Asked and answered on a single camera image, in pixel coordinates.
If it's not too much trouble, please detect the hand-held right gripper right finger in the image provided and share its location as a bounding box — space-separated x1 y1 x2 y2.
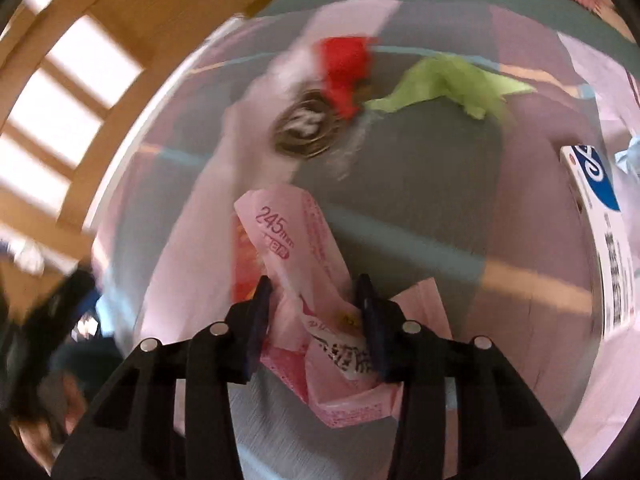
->
352 274 583 480

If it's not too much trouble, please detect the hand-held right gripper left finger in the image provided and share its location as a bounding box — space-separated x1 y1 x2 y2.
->
52 275 273 480

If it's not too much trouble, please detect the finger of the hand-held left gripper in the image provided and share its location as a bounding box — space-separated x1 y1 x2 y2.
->
20 270 101 346

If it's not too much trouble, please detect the pink wrapper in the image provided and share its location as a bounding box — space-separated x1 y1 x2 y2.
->
234 185 453 428

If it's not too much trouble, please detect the white and blue medicine box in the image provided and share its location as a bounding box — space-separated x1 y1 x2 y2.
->
560 142 640 338

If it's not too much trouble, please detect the light green wrapper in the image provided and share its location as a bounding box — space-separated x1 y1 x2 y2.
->
365 55 536 121

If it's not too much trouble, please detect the white tissue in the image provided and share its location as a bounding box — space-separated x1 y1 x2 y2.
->
265 42 326 98

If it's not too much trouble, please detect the red wrapper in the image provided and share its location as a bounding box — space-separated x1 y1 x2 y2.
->
315 36 381 118

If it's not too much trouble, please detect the plaid blanket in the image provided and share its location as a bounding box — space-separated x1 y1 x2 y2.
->
92 0 640 461

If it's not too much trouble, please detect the green bed mat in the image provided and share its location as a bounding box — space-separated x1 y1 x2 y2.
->
250 0 640 61

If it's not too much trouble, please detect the wooden bunk bed frame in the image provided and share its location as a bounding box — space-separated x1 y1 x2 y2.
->
0 0 291 261

